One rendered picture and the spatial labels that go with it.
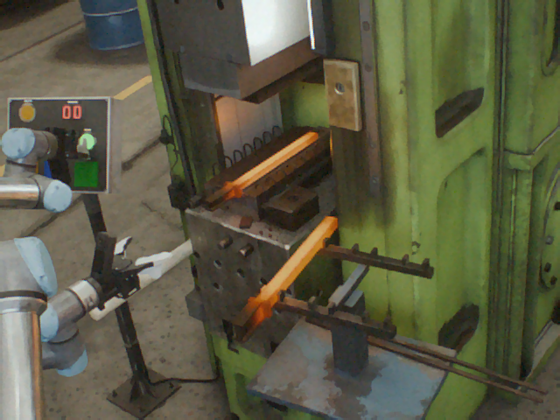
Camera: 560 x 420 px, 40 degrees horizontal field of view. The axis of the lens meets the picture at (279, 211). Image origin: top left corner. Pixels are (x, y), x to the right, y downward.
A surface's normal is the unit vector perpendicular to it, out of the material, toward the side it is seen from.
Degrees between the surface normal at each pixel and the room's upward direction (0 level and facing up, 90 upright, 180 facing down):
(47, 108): 60
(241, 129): 90
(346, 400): 0
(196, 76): 90
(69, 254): 0
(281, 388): 0
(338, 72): 90
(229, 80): 90
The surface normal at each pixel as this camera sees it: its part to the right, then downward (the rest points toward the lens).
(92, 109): -0.27, 0.03
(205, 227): -0.63, 0.46
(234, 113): 0.77, 0.25
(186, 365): -0.11, -0.85
